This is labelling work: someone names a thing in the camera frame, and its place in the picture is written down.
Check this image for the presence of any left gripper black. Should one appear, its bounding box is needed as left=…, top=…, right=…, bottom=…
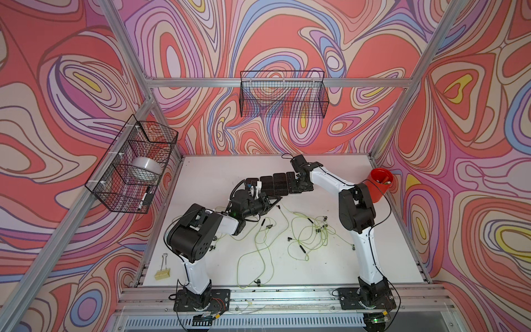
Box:
left=240, top=195, right=281, bottom=221

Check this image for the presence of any black phone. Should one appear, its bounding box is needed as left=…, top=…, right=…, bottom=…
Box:
left=246, top=178, right=259, bottom=187
left=286, top=172, right=302, bottom=194
left=273, top=173, right=289, bottom=196
left=259, top=176, right=275, bottom=196

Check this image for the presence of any green earphone cable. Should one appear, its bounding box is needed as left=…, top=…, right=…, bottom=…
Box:
left=313, top=213, right=357, bottom=251
left=235, top=205, right=291, bottom=290
left=285, top=212, right=330, bottom=263

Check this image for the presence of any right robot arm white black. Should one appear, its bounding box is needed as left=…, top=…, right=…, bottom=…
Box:
left=290, top=155, right=396, bottom=310

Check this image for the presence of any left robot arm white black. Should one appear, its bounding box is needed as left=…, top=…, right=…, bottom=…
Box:
left=164, top=180, right=282, bottom=311

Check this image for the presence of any red cylindrical cup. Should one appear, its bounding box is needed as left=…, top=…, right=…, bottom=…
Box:
left=364, top=167, right=394, bottom=203

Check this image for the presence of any yellow binder clip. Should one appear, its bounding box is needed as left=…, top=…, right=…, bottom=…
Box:
left=154, top=253, right=171, bottom=281

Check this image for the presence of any white tape roll in basket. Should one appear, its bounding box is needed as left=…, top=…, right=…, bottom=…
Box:
left=130, top=156, right=163, bottom=182

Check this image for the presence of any black wire basket on back wall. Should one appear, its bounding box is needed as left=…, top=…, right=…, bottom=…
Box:
left=239, top=69, right=330, bottom=120

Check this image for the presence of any black wire basket on wall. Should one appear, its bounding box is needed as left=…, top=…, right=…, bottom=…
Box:
left=239, top=69, right=330, bottom=120
left=85, top=116, right=178, bottom=214

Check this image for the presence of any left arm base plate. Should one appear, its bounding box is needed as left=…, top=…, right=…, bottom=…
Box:
left=174, top=289, right=231, bottom=313

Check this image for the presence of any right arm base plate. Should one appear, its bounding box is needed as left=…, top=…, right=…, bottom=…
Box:
left=333, top=287, right=397, bottom=311

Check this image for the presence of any black wire basket on left wall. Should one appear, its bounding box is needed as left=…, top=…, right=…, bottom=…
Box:
left=85, top=116, right=178, bottom=214

